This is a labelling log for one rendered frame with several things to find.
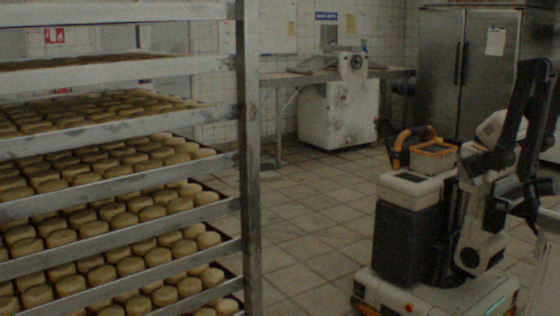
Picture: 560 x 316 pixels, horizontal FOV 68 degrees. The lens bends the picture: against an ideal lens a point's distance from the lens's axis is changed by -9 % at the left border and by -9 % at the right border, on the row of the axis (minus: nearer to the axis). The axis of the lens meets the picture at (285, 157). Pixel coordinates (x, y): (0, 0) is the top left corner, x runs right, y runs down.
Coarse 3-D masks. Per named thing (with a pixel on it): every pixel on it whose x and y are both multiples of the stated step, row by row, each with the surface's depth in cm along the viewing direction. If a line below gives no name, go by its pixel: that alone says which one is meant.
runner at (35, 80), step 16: (96, 64) 63; (112, 64) 65; (128, 64) 66; (144, 64) 68; (160, 64) 70; (176, 64) 72; (192, 64) 74; (208, 64) 76; (224, 64) 78; (0, 80) 55; (16, 80) 56; (32, 80) 58; (48, 80) 59; (64, 80) 61; (80, 80) 62; (96, 80) 64; (112, 80) 65; (128, 80) 67
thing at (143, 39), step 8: (136, 0) 107; (144, 0) 107; (136, 32) 110; (144, 32) 109; (136, 40) 111; (144, 40) 110; (136, 48) 111; (144, 48) 110; (144, 80) 112; (152, 80) 114
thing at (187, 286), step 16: (192, 272) 96; (208, 272) 94; (144, 288) 89; (160, 288) 87; (176, 288) 91; (192, 288) 88; (208, 288) 91; (96, 304) 81; (112, 304) 84; (128, 304) 82; (144, 304) 82; (160, 304) 84
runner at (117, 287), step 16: (240, 240) 89; (192, 256) 82; (208, 256) 85; (224, 256) 87; (144, 272) 76; (160, 272) 78; (176, 272) 81; (96, 288) 70; (112, 288) 72; (128, 288) 75; (48, 304) 65; (64, 304) 67; (80, 304) 69
